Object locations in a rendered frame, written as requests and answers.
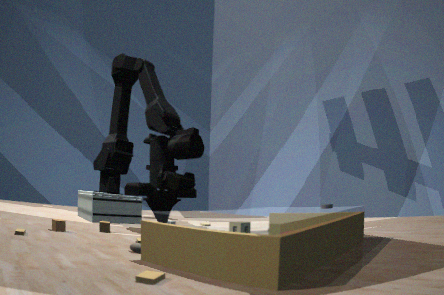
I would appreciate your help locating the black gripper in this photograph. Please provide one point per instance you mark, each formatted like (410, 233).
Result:
(158, 200)

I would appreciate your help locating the tan flat block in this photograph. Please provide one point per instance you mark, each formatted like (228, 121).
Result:
(150, 277)

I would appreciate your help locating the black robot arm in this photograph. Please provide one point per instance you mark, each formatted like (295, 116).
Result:
(161, 117)

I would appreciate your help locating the brown cube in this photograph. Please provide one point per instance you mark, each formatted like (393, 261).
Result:
(104, 227)
(58, 225)

